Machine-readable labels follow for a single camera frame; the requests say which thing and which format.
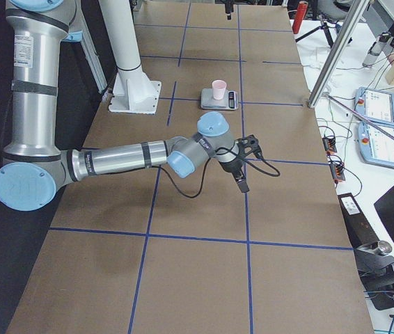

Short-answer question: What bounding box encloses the upper orange connector module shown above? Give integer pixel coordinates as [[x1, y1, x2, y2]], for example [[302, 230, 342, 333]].
[[322, 136, 337, 155]]

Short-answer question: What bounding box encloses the red cylinder tube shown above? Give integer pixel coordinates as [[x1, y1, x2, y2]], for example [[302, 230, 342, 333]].
[[292, 1, 309, 35]]

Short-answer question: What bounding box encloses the aluminium frame post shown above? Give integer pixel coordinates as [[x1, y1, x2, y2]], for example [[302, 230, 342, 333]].
[[307, 0, 373, 109]]

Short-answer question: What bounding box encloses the upper blue teach pendant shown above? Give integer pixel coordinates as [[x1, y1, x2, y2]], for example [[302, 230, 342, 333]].
[[354, 87, 394, 125]]

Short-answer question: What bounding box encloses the lower blue teach pendant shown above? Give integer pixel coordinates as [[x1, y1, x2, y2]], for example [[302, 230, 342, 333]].
[[357, 122, 394, 168]]

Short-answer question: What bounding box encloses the blue teach pendant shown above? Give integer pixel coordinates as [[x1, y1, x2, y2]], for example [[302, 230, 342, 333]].
[[354, 87, 394, 125], [357, 122, 394, 168]]

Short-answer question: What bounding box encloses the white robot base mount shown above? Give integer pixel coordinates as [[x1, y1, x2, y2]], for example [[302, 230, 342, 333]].
[[99, 0, 161, 114]]

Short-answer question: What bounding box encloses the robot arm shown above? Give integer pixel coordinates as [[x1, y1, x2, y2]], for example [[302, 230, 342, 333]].
[[0, 1, 262, 212]]

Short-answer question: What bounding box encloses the black tripod bar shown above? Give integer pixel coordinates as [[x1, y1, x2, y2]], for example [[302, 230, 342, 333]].
[[295, 15, 336, 48]]

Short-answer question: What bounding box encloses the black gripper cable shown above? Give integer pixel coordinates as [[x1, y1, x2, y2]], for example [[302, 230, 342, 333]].
[[160, 146, 281, 199]]

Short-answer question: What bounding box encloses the lower orange connector module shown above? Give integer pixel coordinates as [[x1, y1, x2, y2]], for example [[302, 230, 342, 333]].
[[329, 161, 345, 184]]

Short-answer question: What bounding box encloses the silver digital kitchen scale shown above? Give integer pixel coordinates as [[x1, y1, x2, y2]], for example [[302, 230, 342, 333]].
[[200, 87, 239, 111]]

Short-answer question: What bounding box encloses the orange connector module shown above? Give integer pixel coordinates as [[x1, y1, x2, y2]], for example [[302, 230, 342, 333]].
[[329, 161, 345, 184], [322, 136, 337, 155]]

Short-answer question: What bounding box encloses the metal rod green tip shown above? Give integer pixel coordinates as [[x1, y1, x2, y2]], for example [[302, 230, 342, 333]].
[[322, 93, 394, 141]]

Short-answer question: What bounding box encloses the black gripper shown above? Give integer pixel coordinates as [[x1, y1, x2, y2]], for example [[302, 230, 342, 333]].
[[219, 135, 262, 193]]

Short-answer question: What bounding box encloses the black box white label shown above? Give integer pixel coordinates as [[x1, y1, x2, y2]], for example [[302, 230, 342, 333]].
[[338, 193, 379, 248]]

